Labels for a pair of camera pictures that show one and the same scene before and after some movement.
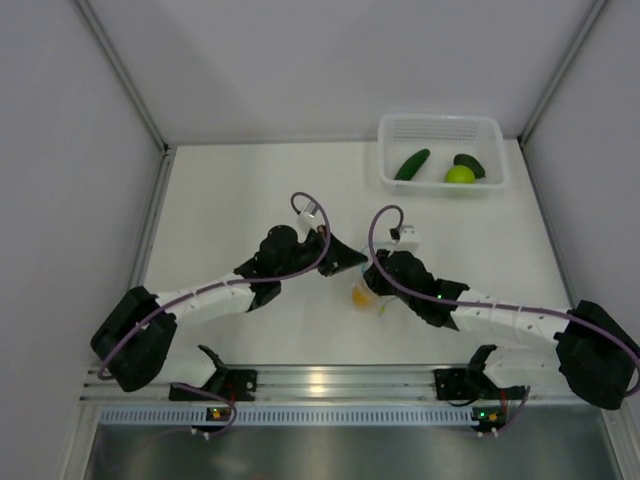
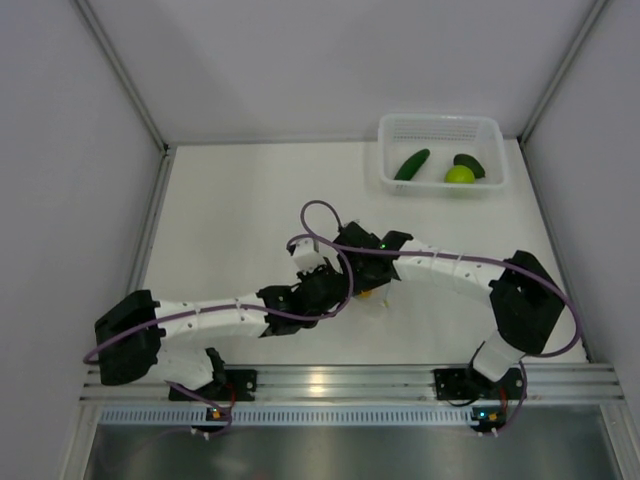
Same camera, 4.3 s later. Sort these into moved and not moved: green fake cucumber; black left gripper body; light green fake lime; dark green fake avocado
Moved: black left gripper body
Not moved: light green fake lime; dark green fake avocado; green fake cucumber
